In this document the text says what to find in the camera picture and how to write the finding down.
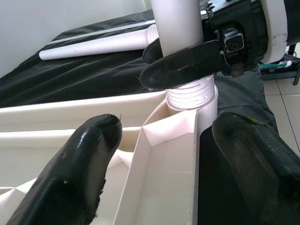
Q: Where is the white plastic table leg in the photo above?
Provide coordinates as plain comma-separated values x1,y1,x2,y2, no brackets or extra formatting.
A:
150,0,218,111
38,23,160,61

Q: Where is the white plastic children table top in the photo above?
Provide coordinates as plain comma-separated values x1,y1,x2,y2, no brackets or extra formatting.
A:
0,90,220,225

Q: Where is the green white packet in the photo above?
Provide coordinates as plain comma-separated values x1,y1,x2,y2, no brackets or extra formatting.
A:
260,60,293,71

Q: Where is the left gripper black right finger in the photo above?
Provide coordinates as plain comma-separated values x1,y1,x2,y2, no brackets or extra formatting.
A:
210,112,300,225

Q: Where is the black table cloth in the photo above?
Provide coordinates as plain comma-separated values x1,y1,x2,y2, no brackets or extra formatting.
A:
0,9,300,225

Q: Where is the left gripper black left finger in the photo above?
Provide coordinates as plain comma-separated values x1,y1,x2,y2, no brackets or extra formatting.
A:
7,114,124,225

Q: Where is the black metal rack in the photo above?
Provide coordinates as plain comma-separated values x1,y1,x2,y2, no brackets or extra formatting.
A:
259,44,300,86

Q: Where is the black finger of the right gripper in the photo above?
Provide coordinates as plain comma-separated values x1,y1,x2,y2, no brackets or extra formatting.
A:
139,39,225,91
142,38,164,64

